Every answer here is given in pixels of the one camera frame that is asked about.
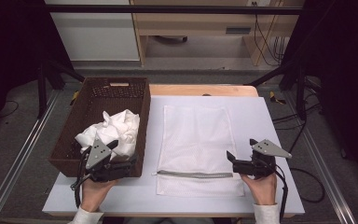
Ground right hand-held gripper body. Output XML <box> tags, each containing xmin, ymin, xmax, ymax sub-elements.
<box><xmin>232</xmin><ymin>138</ymin><xmax>293</xmax><ymax>179</ymax></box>

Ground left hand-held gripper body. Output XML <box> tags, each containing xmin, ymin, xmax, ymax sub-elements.
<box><xmin>84</xmin><ymin>138</ymin><xmax>137</xmax><ymax>183</ymax></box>

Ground white garment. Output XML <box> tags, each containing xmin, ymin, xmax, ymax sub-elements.
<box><xmin>74</xmin><ymin>108</ymin><xmax>141</xmax><ymax>163</ymax></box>

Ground brown woven basket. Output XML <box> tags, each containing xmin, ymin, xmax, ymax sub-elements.
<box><xmin>48</xmin><ymin>77</ymin><xmax>152</xmax><ymax>178</ymax></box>

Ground white mesh laundry bag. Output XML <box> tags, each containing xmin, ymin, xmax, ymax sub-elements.
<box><xmin>155</xmin><ymin>105</ymin><xmax>246</xmax><ymax>198</ymax></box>

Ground person's right hand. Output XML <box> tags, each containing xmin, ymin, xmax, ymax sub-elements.
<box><xmin>240</xmin><ymin>173</ymin><xmax>278</xmax><ymax>206</ymax></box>

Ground person's left hand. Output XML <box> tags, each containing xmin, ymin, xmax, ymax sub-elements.
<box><xmin>80</xmin><ymin>177</ymin><xmax>119</xmax><ymax>213</ymax></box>

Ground white table mat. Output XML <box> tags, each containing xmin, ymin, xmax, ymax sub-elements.
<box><xmin>42</xmin><ymin>94</ymin><xmax>306</xmax><ymax>216</ymax></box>

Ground yellow black clamp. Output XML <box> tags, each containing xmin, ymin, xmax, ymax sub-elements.
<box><xmin>268</xmin><ymin>91</ymin><xmax>287</xmax><ymax>105</ymax></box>
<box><xmin>69</xmin><ymin>90</ymin><xmax>80</xmax><ymax>106</ymax></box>

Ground black metal stand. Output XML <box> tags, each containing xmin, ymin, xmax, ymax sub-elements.
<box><xmin>36</xmin><ymin>58</ymin><xmax>86</xmax><ymax>119</ymax></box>
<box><xmin>247</xmin><ymin>61</ymin><xmax>310</xmax><ymax>121</ymax></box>

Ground white cabinet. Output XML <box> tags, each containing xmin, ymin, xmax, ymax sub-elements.
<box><xmin>44</xmin><ymin>0</ymin><xmax>141</xmax><ymax>62</ymax></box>

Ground dark curtain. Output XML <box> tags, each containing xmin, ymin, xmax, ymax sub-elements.
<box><xmin>0</xmin><ymin>0</ymin><xmax>76</xmax><ymax>139</ymax></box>
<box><xmin>280</xmin><ymin>0</ymin><xmax>358</xmax><ymax>191</ymax></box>

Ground light wooden desk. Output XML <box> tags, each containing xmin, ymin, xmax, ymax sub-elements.
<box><xmin>130</xmin><ymin>0</ymin><xmax>303</xmax><ymax>67</ymax></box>

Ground black horizontal bar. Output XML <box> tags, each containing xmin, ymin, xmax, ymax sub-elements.
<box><xmin>42</xmin><ymin>4</ymin><xmax>304</xmax><ymax>16</ymax></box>

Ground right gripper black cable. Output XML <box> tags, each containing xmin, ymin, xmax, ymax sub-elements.
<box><xmin>272</xmin><ymin>163</ymin><xmax>290</xmax><ymax>223</ymax></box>

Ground black floor cables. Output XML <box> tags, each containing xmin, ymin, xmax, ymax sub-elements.
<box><xmin>271</xmin><ymin>102</ymin><xmax>326</xmax><ymax>204</ymax></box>

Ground aluminium floor rail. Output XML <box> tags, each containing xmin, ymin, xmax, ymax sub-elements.
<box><xmin>0</xmin><ymin>89</ymin><xmax>61</xmax><ymax>224</ymax></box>
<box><xmin>283</xmin><ymin>91</ymin><xmax>357</xmax><ymax>224</ymax></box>

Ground thin black floor cable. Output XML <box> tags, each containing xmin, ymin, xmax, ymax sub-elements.
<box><xmin>0</xmin><ymin>99</ymin><xmax>20</xmax><ymax>119</ymax></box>

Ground hanging black cables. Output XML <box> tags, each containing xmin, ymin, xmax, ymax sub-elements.
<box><xmin>253</xmin><ymin>2</ymin><xmax>286</xmax><ymax>67</ymax></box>

